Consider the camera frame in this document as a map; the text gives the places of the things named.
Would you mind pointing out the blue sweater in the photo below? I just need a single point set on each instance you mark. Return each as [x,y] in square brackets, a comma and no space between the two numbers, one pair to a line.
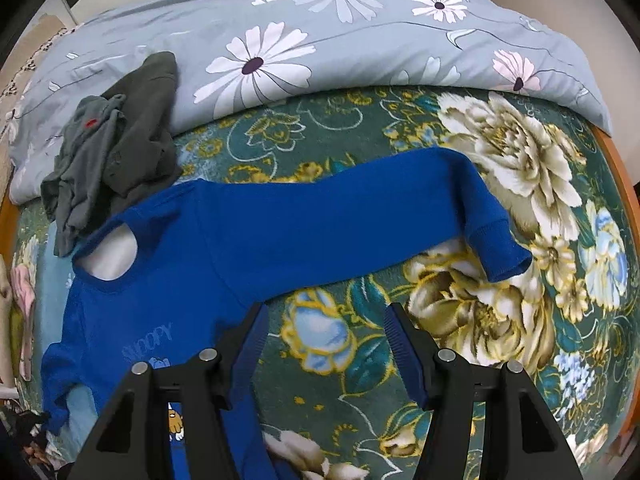
[260,230]

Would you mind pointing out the green floral blanket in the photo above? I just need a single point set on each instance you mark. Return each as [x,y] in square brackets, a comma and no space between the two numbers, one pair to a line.
[450,260]

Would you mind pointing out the grey floral duvet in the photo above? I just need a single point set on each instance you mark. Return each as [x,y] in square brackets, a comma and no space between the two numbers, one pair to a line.
[310,40]

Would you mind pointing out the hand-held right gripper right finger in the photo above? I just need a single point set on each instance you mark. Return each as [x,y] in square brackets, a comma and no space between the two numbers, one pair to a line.
[404,352]

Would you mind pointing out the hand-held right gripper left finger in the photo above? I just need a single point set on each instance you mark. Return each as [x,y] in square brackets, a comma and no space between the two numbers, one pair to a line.
[251,347]

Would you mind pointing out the grey-green crumpled garment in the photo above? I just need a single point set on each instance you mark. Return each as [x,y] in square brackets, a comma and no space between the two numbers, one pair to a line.
[107,150]

